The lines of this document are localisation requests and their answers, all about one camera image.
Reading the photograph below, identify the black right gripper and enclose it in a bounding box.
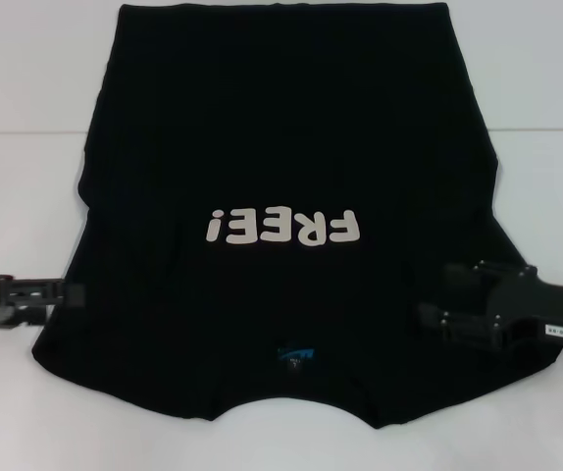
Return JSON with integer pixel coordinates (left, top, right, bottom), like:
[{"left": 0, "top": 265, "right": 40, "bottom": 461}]
[{"left": 417, "top": 259, "right": 563, "bottom": 353}]

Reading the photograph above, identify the black shirt with FREE print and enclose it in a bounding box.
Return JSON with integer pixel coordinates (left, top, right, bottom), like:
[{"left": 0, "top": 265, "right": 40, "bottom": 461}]
[{"left": 30, "top": 2, "right": 545, "bottom": 431}]

